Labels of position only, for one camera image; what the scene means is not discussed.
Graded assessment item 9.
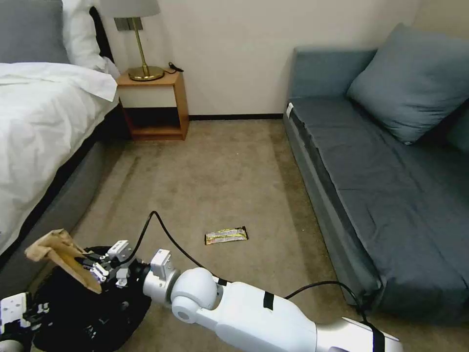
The white bed duvet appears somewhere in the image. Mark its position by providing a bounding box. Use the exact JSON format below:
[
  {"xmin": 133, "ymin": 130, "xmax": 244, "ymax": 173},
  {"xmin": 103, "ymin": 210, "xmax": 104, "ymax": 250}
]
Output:
[{"xmin": 0, "ymin": 61, "xmax": 120, "ymax": 254}]

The shiny snack wrapper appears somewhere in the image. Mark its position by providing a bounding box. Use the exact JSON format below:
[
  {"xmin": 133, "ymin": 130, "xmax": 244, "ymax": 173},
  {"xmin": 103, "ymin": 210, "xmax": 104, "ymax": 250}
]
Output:
[{"xmin": 204, "ymin": 226, "xmax": 250, "ymax": 247}]

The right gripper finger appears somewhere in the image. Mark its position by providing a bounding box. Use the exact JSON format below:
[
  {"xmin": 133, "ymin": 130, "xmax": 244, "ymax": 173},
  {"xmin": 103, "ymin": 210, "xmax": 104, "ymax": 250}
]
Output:
[
  {"xmin": 87, "ymin": 265, "xmax": 119, "ymax": 289},
  {"xmin": 75, "ymin": 253, "xmax": 111, "ymax": 270}
]

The brass table lamp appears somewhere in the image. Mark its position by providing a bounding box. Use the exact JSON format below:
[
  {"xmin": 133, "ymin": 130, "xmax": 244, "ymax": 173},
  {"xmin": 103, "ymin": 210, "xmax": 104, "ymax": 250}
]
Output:
[{"xmin": 100, "ymin": 0, "xmax": 165, "ymax": 82}]

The brown paper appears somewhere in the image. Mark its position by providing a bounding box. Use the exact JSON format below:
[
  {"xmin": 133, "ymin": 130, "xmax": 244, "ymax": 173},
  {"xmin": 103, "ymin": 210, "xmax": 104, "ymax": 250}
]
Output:
[{"xmin": 24, "ymin": 228, "xmax": 103, "ymax": 295}]

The metal wall switch panel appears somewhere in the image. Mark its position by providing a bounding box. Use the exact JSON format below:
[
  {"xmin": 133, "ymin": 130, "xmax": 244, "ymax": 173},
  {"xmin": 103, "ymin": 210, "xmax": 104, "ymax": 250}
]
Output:
[{"xmin": 114, "ymin": 17, "xmax": 144, "ymax": 31}]

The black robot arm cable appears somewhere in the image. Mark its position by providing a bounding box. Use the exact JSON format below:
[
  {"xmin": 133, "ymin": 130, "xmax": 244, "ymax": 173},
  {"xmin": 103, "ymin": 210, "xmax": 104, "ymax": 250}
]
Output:
[{"xmin": 124, "ymin": 210, "xmax": 375, "ymax": 328}]

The black headboard panel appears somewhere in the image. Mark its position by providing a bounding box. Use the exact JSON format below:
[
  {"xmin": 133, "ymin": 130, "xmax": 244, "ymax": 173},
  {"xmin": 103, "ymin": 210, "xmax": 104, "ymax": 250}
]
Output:
[{"xmin": 89, "ymin": 5, "xmax": 116, "ymax": 64}]

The blue-grey sofa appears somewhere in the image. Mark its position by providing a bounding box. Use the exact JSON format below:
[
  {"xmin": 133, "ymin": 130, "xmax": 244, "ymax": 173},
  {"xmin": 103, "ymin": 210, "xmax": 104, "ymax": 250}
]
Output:
[{"xmin": 282, "ymin": 46, "xmax": 469, "ymax": 326}]

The large blue cushion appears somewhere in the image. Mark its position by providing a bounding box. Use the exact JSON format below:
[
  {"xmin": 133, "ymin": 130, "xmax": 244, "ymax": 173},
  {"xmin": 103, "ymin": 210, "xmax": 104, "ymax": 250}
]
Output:
[{"xmin": 345, "ymin": 22, "xmax": 469, "ymax": 146}]

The wooden nightstand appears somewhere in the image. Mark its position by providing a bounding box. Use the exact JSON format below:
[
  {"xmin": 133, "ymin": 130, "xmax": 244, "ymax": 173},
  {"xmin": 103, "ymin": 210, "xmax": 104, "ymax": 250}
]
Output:
[{"xmin": 116, "ymin": 69, "xmax": 190, "ymax": 142}]

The black trash bin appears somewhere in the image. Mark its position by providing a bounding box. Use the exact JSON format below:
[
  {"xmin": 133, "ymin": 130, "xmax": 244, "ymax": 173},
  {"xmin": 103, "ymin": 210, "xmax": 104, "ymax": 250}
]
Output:
[{"xmin": 30, "ymin": 243, "xmax": 153, "ymax": 351}]

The grey upholstered bed base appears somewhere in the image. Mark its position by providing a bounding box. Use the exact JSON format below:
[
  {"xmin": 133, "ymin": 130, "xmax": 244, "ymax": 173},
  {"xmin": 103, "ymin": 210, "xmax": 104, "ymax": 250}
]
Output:
[{"xmin": 0, "ymin": 107, "xmax": 129, "ymax": 296}]

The white pillow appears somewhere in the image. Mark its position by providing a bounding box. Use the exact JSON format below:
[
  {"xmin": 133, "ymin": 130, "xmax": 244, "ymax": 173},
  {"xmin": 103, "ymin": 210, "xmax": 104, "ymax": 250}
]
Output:
[{"xmin": 61, "ymin": 0, "xmax": 120, "ymax": 78}]

